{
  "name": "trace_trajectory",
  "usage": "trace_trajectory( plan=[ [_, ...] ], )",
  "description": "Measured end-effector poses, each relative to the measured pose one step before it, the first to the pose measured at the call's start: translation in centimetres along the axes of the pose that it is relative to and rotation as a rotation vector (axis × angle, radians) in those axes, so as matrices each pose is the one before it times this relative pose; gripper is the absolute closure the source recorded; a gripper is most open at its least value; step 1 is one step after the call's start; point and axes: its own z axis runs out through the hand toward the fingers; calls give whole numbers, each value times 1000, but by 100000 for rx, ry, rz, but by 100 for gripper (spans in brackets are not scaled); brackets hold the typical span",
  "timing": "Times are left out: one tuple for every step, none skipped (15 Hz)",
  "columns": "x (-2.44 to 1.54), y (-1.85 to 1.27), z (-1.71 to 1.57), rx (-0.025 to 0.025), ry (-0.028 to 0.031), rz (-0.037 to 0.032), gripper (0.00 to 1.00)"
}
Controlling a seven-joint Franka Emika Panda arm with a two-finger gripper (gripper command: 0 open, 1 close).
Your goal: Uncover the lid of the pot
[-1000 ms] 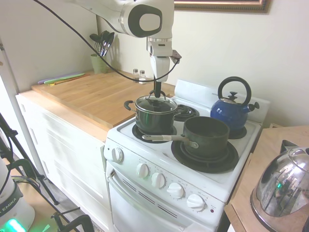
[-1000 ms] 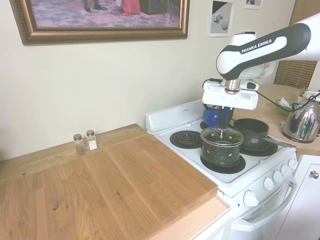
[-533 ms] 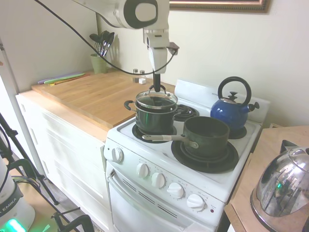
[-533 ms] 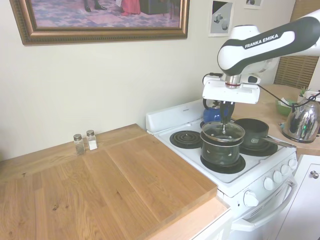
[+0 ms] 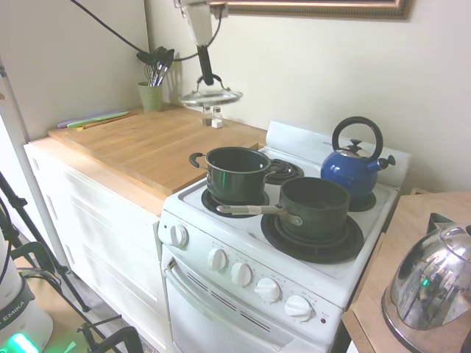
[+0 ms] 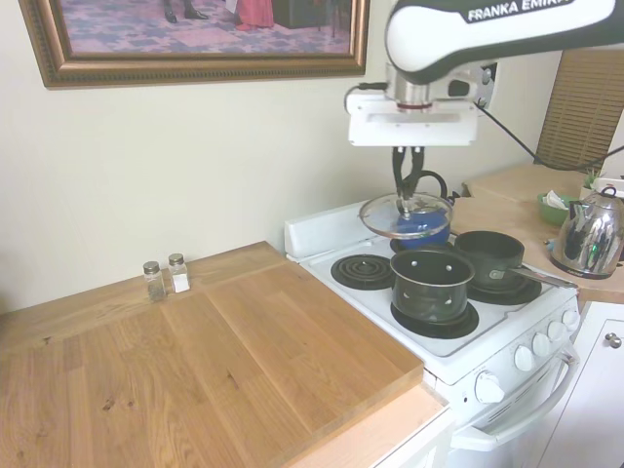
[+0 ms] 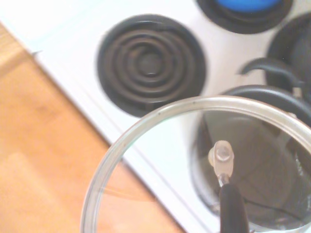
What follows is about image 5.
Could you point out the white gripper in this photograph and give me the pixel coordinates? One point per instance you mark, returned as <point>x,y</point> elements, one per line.
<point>200,22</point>

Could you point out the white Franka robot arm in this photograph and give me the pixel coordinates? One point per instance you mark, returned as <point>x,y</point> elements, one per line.
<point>18,316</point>

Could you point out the bunch of black kitchen utensils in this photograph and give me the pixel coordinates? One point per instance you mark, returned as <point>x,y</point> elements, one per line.
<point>160,62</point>

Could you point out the glass salt shaker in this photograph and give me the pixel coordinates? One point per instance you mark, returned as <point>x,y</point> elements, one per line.
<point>217,114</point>

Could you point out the glass pepper shaker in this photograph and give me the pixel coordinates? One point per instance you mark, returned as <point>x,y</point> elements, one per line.
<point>206,115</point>

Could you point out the green utensil cup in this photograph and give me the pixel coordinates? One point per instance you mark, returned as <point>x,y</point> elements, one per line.
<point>151,97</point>

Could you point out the orange silicone utensil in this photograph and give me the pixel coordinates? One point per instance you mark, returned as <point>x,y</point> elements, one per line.
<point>110,119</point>

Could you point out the large wooden cutting board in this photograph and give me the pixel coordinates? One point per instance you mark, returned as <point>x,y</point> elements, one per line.
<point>129,147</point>

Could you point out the small black coil burner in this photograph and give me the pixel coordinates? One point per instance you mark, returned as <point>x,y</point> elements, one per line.
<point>209,206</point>
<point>362,202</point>
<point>285,171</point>

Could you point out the purple silicone utensil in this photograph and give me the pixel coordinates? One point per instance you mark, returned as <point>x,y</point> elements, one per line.
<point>64,124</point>

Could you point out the white stove knob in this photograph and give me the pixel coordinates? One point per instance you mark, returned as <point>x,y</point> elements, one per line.
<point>179,235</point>
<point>218,260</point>
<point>299,307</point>
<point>241,274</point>
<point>268,289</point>

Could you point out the white kitchen cabinet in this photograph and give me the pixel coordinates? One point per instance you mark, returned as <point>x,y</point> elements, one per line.
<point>110,239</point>

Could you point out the large black coil burner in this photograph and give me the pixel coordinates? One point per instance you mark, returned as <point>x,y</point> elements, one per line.
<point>320,250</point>

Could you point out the white electric stove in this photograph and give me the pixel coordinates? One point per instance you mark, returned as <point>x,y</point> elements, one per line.
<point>228,316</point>

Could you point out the light wooden side table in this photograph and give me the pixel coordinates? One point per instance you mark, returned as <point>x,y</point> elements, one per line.
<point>408,217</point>

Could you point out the shiny steel kettle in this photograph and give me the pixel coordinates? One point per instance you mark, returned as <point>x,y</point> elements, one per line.
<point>430,279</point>

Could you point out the gold wooden picture frame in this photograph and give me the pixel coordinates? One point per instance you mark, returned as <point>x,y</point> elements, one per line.
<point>312,9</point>

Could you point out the black camera tripod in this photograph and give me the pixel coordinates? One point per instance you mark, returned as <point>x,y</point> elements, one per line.
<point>18,209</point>

